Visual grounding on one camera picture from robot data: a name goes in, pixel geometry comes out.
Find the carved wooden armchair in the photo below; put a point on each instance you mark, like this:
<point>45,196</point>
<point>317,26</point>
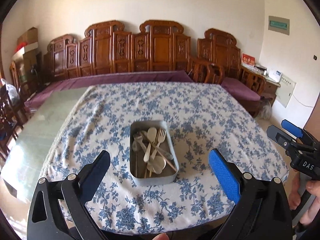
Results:
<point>220,52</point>

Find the brown cardboard box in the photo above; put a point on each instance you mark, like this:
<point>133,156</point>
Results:
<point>28,36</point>

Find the blue floral tablecloth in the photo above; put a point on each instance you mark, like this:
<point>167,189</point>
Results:
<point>200,110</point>

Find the wooden side table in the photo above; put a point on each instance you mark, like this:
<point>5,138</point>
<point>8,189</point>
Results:
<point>271,87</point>

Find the person's left hand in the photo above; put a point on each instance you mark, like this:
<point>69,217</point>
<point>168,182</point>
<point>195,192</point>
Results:
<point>160,237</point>

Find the metal fork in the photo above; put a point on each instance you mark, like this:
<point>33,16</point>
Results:
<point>167,153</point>

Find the grey metal tin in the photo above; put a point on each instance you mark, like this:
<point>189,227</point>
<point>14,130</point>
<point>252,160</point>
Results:
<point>155,181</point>

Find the clear plastic bag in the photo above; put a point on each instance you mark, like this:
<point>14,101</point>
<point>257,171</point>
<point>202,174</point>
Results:
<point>266,108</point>

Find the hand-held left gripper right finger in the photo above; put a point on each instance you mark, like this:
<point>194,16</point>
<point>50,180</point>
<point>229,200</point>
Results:
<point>223,176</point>

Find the white plastic spoon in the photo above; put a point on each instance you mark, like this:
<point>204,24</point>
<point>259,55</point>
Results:
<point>151,133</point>
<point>157,165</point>

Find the white wall cabinet door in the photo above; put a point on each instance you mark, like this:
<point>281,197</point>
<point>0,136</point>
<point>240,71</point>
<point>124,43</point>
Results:
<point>286,92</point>

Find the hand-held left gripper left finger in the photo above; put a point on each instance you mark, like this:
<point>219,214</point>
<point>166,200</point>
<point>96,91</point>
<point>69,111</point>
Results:
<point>97,171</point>

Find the carved wooden sofa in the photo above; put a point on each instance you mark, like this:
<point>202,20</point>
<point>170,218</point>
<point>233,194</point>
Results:
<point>125,52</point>

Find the white box with blue print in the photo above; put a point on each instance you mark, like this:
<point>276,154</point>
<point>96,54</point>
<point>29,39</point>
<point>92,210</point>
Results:
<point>275,75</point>

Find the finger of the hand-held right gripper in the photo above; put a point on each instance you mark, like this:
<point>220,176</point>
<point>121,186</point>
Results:
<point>278,136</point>
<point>291,127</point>

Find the white plastic bag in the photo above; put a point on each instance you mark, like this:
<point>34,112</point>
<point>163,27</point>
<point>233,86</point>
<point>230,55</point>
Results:
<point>10,91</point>

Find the purple sofa cushion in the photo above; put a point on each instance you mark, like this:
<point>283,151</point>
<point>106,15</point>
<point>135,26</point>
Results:
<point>112,78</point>

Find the white plastic fork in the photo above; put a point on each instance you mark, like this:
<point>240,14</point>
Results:
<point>161,133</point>

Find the person's right hand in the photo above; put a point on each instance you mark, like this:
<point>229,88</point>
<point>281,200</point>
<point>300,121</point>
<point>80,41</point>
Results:
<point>313,187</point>

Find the metal spoon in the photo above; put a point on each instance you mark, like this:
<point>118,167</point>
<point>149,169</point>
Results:
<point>137,145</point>

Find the wooden chair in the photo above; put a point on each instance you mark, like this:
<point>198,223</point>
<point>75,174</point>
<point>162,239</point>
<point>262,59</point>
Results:
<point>7,120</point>

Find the grey wall panel green window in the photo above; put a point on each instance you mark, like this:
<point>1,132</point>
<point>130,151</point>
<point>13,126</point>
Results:
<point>278,25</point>

